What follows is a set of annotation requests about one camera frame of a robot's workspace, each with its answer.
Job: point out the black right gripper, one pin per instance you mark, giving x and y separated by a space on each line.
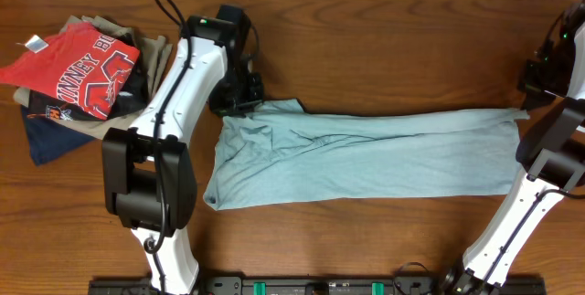
532 84

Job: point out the black printed folded t-shirt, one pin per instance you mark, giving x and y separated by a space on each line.
81 75

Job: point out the khaki folded garment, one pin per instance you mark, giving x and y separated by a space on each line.
91 128

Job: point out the red printed folded t-shirt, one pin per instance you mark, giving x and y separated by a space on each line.
80 66

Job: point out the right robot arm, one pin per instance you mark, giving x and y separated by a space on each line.
552 166

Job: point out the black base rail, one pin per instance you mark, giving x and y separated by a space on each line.
409 283

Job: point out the light blue t-shirt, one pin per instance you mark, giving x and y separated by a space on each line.
280 154

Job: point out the navy blue folded garment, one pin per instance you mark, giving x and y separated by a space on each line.
48 140

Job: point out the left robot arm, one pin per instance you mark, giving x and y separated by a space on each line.
149 180

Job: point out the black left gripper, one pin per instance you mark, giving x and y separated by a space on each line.
227 108

